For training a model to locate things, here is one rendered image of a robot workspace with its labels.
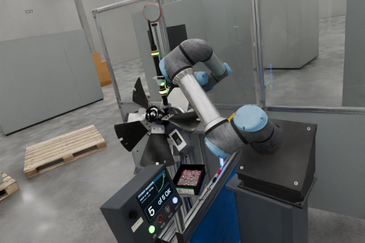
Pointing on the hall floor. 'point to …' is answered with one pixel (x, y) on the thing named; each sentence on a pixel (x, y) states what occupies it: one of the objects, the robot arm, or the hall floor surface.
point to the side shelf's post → (203, 156)
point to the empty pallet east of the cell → (62, 149)
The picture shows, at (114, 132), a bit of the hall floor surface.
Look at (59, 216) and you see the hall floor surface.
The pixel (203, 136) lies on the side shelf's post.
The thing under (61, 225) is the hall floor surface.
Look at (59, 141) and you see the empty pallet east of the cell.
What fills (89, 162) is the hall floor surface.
